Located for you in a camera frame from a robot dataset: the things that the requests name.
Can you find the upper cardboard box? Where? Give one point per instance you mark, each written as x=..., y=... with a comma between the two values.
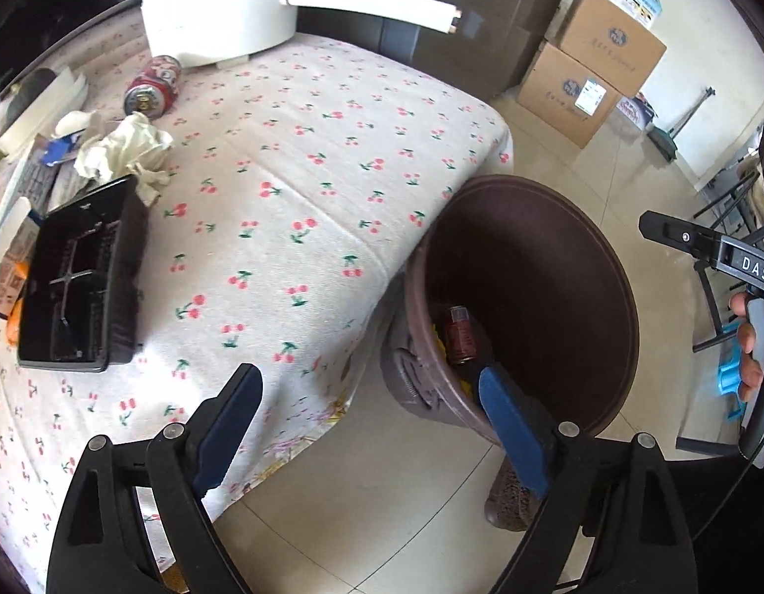
x=610, y=43

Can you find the red soda can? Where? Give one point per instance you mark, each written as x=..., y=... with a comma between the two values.
x=155, y=89

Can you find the white electric cooking pot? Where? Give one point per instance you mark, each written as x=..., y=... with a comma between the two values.
x=201, y=32

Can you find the light blue milk carton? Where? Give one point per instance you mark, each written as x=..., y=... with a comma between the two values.
x=21, y=209

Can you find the cardboard box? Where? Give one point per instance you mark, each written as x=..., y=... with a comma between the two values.
x=610, y=43
x=567, y=95

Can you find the stacked cream plates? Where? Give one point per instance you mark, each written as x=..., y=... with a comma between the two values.
x=25, y=118

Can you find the crumpled white paper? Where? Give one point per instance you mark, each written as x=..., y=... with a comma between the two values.
x=135, y=147

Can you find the person's right hand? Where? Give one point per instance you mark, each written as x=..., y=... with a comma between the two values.
x=750, y=371

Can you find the torn blue small carton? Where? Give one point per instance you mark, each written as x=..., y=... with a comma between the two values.
x=60, y=150

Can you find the grey refrigerator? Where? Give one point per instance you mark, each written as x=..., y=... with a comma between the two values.
x=482, y=47

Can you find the lower cardboard box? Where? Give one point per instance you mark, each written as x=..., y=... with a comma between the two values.
x=567, y=95

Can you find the cherry print tablecloth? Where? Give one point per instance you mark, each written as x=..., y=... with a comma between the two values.
x=300, y=182

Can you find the brown bottle in bin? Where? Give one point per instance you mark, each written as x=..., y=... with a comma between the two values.
x=461, y=346

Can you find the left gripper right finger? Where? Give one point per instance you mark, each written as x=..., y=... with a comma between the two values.
x=619, y=495

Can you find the orange peel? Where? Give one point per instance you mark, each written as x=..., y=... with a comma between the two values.
x=14, y=320

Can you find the black plastic food tray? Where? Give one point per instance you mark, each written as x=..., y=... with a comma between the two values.
x=80, y=306

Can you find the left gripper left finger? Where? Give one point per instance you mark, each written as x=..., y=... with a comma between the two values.
x=101, y=543

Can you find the brown slipper shoe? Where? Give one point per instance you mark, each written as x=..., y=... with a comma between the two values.
x=509, y=505

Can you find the brown trash bin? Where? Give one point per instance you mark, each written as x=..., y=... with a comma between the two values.
x=549, y=302

